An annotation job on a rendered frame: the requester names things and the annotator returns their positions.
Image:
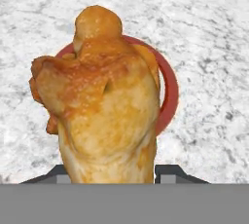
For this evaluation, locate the golden brown chicken drumstick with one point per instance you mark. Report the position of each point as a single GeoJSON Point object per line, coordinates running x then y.
{"type": "Point", "coordinates": [107, 104]}

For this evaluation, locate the red round plate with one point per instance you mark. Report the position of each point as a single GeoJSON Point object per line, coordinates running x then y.
{"type": "Point", "coordinates": [168, 88]}

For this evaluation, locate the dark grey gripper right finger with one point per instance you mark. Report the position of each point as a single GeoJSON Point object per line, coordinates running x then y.
{"type": "Point", "coordinates": [171, 174]}

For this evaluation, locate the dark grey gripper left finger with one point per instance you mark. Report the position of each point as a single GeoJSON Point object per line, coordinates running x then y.
{"type": "Point", "coordinates": [55, 175]}

